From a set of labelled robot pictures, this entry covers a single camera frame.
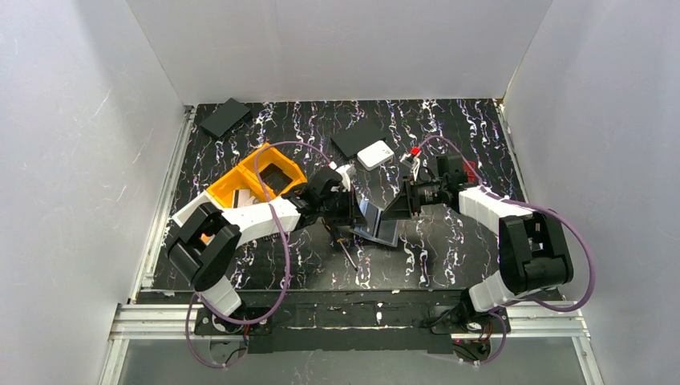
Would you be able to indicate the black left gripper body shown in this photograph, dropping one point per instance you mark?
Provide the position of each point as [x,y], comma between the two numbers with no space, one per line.
[350,207]

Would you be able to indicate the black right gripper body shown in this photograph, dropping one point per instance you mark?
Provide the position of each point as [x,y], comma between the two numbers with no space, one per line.
[406,196]

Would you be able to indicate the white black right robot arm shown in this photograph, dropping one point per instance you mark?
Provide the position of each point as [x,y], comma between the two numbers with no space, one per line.
[532,247]

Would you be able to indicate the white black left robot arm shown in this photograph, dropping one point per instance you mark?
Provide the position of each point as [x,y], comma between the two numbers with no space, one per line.
[207,235]

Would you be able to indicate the red leather card holder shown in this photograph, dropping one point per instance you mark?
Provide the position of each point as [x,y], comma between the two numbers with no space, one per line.
[470,171]

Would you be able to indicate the black card in bin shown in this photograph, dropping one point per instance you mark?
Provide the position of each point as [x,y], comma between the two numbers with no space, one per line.
[275,178]

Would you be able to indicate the grey card in bin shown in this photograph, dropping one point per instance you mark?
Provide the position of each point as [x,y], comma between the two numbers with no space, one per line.
[243,198]

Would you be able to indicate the yellow black screwdriver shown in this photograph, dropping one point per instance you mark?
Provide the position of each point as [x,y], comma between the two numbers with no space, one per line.
[343,243]

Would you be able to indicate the white rectangular box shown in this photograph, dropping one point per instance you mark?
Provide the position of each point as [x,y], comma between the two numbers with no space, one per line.
[374,155]

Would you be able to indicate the yellow plastic bin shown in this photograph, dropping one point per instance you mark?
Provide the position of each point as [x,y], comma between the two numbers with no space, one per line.
[246,174]

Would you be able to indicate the black flat box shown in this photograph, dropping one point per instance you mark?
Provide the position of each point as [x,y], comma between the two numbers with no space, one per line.
[357,137]

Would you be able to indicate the black flat pad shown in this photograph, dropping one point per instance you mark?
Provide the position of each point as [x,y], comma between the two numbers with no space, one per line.
[225,119]

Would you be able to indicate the white plastic bin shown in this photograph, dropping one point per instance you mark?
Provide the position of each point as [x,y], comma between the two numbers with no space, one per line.
[184,213]

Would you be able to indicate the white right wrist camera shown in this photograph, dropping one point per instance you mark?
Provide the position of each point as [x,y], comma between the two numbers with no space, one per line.
[412,161]

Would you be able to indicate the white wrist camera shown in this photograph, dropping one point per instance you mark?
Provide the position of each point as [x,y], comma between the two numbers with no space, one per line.
[346,171]
[412,161]

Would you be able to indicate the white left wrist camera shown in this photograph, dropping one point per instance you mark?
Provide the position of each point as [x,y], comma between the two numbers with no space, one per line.
[346,171]

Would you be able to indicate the aluminium front rail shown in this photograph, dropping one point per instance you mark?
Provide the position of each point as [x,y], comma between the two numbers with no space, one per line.
[175,321]

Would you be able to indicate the aluminium rail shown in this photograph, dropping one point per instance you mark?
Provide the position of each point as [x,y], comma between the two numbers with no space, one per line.
[175,321]
[151,250]

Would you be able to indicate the aluminium left side rail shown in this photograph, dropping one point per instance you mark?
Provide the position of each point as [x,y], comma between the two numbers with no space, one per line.
[151,250]

